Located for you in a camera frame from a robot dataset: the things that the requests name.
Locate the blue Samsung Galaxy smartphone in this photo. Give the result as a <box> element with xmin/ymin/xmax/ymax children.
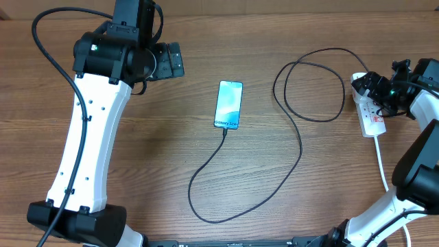
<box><xmin>213</xmin><ymin>80</ymin><xmax>244</xmax><ymax>130</ymax></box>

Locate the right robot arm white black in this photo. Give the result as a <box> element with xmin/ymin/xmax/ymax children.
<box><xmin>309</xmin><ymin>58</ymin><xmax>438</xmax><ymax>246</ymax></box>

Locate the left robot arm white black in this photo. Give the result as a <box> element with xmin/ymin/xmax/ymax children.
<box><xmin>27</xmin><ymin>1</ymin><xmax>185</xmax><ymax>246</ymax></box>

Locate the white charger adapter plug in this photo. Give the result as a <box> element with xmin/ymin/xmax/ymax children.
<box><xmin>352</xmin><ymin>87</ymin><xmax>372</xmax><ymax>104</ymax></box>

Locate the white power strip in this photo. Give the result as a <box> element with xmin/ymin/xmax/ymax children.
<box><xmin>350</xmin><ymin>72</ymin><xmax>388</xmax><ymax>139</ymax></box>

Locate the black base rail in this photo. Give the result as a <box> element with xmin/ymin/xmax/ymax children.
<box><xmin>147</xmin><ymin>235</ymin><xmax>326</xmax><ymax>247</ymax></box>

